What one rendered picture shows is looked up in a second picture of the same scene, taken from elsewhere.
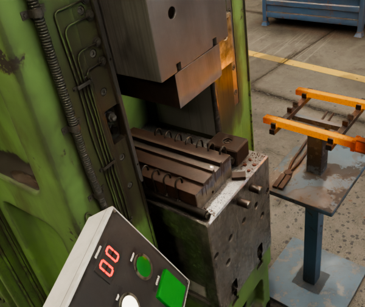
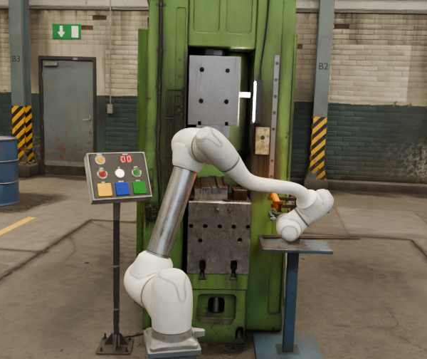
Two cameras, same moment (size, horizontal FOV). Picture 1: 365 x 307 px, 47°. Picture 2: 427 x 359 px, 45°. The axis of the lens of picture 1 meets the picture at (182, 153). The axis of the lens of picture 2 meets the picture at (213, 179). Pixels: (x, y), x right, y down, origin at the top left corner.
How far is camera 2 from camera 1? 254 cm
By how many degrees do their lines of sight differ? 49
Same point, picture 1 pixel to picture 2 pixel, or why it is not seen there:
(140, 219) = not seen: hidden behind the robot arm
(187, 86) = not seen: hidden behind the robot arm
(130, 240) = (139, 163)
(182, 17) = (206, 105)
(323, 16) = not seen: outside the picture
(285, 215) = (330, 330)
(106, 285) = (118, 162)
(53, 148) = (148, 133)
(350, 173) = (303, 248)
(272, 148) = (392, 309)
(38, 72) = (154, 105)
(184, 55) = (204, 120)
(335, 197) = (277, 248)
